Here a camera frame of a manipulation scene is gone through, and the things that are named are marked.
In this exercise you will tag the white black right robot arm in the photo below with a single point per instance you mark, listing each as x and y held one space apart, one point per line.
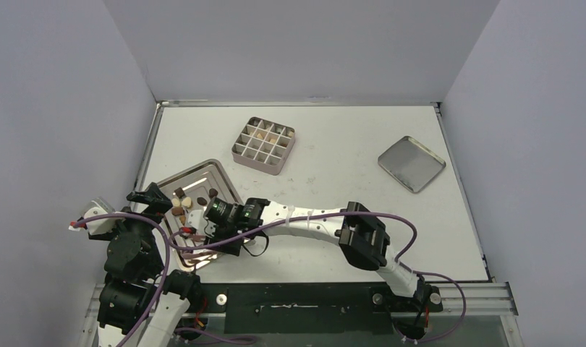
360 234

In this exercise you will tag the dark brown square chocolate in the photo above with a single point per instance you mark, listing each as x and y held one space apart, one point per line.
177 211

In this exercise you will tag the large steel tray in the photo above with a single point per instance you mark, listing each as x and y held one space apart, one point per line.
196 182

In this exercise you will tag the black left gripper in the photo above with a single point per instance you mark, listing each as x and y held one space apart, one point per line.
153 196

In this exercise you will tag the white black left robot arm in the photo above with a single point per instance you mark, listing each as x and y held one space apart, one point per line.
142 303

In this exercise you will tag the dark round chocolate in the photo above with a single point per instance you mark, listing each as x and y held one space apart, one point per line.
212 193

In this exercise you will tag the black mounting base plate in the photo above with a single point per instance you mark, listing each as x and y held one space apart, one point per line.
264 308

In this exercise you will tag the aluminium rail frame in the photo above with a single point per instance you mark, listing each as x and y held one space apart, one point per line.
482 299

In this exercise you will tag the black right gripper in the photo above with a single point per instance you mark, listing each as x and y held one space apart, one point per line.
202 227

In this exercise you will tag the small square metal lid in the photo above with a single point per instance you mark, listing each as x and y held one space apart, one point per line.
411 164

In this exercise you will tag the pink grid chocolate box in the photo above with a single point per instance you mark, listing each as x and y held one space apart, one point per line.
268 155

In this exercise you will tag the pink-tipped metal tweezers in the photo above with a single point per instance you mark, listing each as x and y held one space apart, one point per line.
188 241

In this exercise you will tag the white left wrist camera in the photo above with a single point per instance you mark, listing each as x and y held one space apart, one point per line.
96 207

